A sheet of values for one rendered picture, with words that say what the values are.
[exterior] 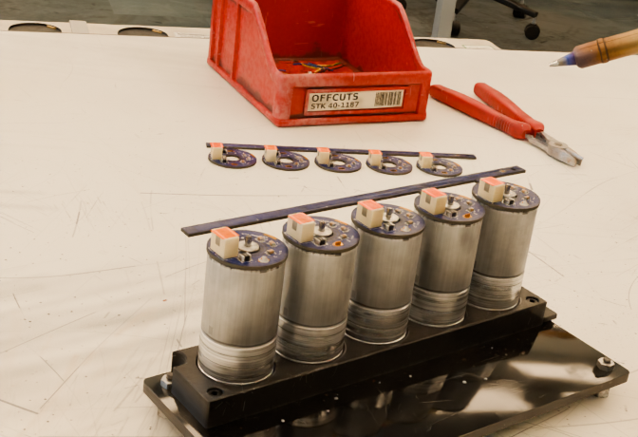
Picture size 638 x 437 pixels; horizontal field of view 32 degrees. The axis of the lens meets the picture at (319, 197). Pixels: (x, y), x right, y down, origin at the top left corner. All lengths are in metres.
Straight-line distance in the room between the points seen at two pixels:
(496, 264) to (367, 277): 0.06
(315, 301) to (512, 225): 0.09
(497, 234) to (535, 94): 0.36
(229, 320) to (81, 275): 0.12
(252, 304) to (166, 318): 0.09
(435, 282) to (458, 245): 0.02
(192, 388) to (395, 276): 0.08
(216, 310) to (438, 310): 0.09
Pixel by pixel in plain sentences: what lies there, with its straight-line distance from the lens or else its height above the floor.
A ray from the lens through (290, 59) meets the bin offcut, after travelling 0.74.
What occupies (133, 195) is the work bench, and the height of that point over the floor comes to 0.75.
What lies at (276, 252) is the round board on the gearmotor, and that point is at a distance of 0.33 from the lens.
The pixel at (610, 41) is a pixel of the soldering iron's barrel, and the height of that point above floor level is 0.88.
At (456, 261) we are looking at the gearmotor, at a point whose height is 0.80.
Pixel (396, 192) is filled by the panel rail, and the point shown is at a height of 0.81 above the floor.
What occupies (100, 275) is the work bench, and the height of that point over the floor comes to 0.75.
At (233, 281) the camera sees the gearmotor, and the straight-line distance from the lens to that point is 0.33.
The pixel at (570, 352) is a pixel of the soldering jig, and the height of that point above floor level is 0.76.
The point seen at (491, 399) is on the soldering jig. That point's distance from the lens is 0.38.
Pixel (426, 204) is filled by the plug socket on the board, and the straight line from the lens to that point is 0.38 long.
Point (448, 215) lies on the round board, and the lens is 0.38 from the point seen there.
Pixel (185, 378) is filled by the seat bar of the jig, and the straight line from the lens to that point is 0.35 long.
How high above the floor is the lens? 0.96
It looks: 23 degrees down
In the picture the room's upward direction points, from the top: 7 degrees clockwise
